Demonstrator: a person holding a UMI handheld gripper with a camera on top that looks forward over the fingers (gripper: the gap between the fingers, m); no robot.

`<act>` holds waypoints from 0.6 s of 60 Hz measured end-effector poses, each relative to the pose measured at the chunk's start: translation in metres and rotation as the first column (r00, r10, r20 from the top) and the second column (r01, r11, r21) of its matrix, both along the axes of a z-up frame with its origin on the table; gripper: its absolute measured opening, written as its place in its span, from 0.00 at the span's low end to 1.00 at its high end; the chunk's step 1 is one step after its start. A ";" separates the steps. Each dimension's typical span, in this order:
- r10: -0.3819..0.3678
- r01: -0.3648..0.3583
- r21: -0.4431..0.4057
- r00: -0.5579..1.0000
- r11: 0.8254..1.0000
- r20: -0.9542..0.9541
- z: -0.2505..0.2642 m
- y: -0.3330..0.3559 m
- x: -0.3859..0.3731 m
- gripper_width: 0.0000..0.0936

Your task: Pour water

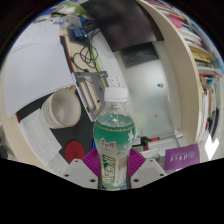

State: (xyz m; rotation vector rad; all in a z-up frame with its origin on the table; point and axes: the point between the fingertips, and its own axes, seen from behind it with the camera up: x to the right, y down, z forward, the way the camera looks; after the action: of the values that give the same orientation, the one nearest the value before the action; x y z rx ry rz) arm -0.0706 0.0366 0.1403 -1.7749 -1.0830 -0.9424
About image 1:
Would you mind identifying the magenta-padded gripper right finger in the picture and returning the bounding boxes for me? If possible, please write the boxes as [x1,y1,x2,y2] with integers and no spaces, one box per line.
[127,148,168,190]

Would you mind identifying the black red-edged desk mat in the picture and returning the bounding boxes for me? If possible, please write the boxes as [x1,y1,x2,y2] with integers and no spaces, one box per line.
[16,89,98,164]

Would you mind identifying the black computer monitor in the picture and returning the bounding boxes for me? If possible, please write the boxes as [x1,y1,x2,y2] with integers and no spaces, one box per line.
[80,0,165,53]

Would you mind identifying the grey metal laptop stand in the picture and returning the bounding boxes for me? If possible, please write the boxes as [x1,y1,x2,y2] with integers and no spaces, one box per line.
[71,70,110,123]

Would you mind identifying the small blue electronic device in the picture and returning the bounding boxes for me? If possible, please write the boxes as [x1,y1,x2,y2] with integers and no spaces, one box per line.
[71,28,88,41]

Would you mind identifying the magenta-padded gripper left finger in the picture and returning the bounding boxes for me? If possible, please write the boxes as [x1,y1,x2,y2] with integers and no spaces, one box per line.
[61,148,101,190]

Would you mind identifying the cream patterned ceramic mug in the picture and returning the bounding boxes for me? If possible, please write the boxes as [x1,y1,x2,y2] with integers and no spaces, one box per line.
[40,85,82,129]

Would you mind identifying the tangled black cables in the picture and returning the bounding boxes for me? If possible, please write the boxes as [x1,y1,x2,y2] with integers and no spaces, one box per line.
[72,28,101,73]

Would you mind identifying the white paper sheets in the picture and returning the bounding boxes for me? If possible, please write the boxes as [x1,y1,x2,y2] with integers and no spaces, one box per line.
[1,21,76,118]

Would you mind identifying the flat round red coaster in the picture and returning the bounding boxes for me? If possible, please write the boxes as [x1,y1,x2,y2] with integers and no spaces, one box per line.
[64,140,86,164]

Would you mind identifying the purple hanging pennant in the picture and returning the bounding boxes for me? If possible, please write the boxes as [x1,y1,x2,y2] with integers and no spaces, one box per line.
[163,143,201,172]

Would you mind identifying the green-labelled clear drink bottle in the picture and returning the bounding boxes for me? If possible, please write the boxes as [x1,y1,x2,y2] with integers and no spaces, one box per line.
[93,87,137,191]

